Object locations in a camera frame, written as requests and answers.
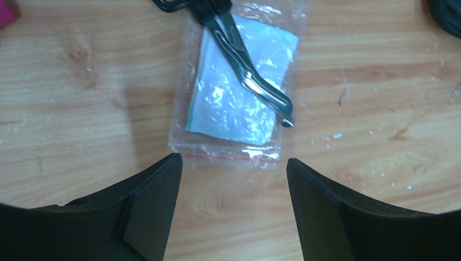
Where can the black handled scissors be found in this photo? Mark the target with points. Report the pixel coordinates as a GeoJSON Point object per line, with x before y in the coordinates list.
{"type": "Point", "coordinates": [217, 18]}

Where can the pink cloth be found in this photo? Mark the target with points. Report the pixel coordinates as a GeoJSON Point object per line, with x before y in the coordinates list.
{"type": "Point", "coordinates": [10, 12]}

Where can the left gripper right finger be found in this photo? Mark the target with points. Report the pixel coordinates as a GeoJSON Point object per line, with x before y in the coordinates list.
{"type": "Point", "coordinates": [335, 222]}

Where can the red black medicine kit case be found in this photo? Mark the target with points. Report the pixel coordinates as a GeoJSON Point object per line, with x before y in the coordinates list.
{"type": "Point", "coordinates": [446, 14]}

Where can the clear bag white gauze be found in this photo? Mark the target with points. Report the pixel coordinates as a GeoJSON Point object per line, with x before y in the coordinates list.
{"type": "Point", "coordinates": [216, 120]}

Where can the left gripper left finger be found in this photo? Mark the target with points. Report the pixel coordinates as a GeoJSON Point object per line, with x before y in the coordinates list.
{"type": "Point", "coordinates": [129, 220]}

